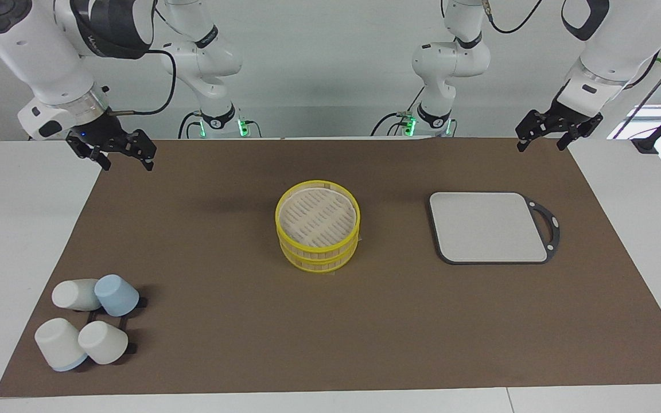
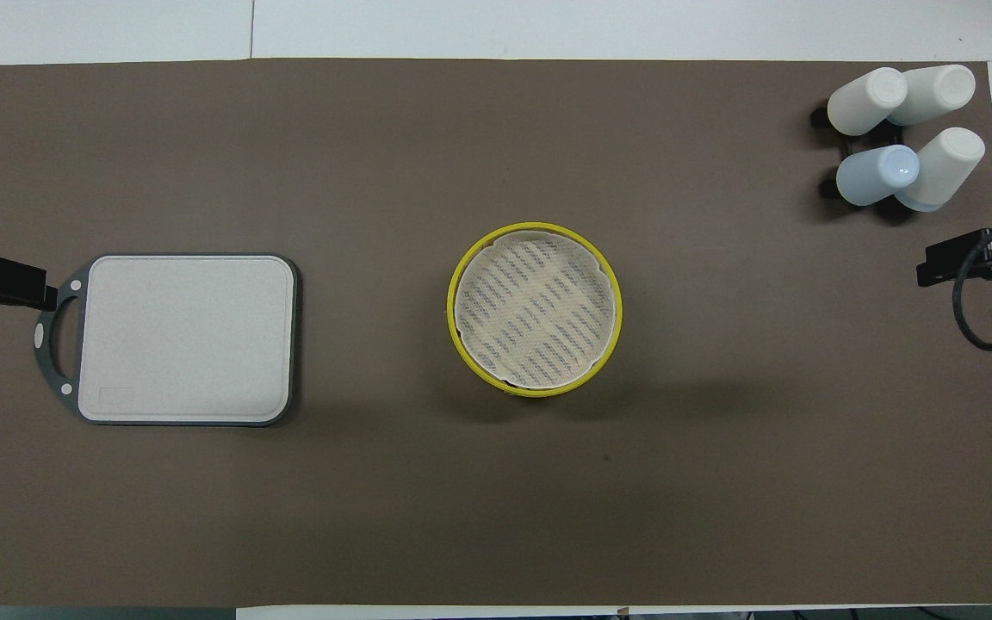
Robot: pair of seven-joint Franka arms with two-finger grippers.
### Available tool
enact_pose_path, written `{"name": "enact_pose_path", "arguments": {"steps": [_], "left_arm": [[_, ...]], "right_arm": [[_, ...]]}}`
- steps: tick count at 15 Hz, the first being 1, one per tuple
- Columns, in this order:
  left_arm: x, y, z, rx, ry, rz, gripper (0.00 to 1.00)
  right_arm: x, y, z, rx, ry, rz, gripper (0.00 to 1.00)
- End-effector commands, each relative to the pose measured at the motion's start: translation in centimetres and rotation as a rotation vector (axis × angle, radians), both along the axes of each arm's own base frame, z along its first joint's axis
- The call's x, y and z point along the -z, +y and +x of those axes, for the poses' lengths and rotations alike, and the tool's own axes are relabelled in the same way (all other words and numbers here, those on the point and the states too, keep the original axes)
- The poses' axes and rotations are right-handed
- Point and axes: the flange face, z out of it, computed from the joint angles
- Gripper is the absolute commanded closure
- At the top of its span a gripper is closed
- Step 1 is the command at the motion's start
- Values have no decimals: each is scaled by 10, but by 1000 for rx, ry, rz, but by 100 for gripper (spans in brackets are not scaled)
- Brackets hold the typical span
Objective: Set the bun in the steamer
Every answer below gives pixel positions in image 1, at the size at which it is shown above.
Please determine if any black cup rack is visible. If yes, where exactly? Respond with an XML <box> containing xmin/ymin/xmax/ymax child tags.
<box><xmin>85</xmin><ymin>297</ymin><xmax>148</xmax><ymax>355</ymax></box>

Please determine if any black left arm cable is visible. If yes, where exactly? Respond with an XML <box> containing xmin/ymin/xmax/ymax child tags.
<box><xmin>483</xmin><ymin>0</ymin><xmax>543</xmax><ymax>35</ymax></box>

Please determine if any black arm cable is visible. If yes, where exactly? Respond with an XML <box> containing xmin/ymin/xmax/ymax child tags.
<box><xmin>483</xmin><ymin>0</ymin><xmax>543</xmax><ymax>35</ymax></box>
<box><xmin>107</xmin><ymin>49</ymin><xmax>177</xmax><ymax>116</ymax></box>

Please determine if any white plastic cup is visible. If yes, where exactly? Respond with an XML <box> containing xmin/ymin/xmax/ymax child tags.
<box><xmin>78</xmin><ymin>321</ymin><xmax>129</xmax><ymax>365</ymax></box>
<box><xmin>52</xmin><ymin>279</ymin><xmax>102</xmax><ymax>311</ymax></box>

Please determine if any light blue plastic cup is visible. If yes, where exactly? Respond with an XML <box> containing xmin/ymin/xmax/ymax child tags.
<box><xmin>94</xmin><ymin>274</ymin><xmax>139</xmax><ymax>317</ymax></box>

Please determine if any white cup with blue rim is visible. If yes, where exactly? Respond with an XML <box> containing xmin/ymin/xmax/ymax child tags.
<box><xmin>34</xmin><ymin>318</ymin><xmax>88</xmax><ymax>372</ymax></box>

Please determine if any black base cable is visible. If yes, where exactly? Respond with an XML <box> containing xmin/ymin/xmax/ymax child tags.
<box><xmin>178</xmin><ymin>110</ymin><xmax>203</xmax><ymax>139</ymax></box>
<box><xmin>371</xmin><ymin>85</ymin><xmax>426</xmax><ymax>138</ymax></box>

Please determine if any brown table mat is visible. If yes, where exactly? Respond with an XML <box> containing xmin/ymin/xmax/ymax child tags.
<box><xmin>0</xmin><ymin>138</ymin><xmax>661</xmax><ymax>398</ymax></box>

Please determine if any grey cutting board black rim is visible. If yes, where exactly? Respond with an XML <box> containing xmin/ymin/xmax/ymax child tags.
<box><xmin>429</xmin><ymin>192</ymin><xmax>561</xmax><ymax>265</ymax></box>

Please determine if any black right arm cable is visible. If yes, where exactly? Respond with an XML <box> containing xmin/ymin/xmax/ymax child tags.
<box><xmin>107</xmin><ymin>49</ymin><xmax>177</xmax><ymax>116</ymax></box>

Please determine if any yellow rimmed bamboo steamer tier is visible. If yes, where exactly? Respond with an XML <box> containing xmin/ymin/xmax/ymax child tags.
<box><xmin>279</xmin><ymin>235</ymin><xmax>360</xmax><ymax>274</ymax></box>
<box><xmin>275</xmin><ymin>180</ymin><xmax>361</xmax><ymax>251</ymax></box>

